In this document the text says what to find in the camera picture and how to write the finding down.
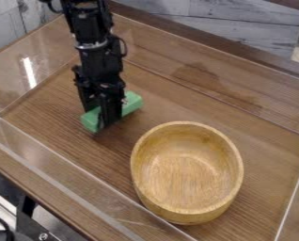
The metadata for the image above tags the brown wooden bowl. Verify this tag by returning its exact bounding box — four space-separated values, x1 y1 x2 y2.
131 121 245 226

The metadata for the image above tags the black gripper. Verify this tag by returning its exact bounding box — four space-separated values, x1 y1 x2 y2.
74 37 127 128

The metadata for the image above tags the green rectangular block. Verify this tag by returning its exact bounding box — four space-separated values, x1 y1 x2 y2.
80 90 143 133

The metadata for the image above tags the black cable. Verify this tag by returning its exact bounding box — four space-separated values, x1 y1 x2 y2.
0 216 15 241

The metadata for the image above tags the black table leg bracket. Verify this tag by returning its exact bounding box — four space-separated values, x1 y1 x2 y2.
16 196 60 241

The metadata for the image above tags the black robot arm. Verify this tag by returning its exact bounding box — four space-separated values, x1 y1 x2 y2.
38 0 127 129

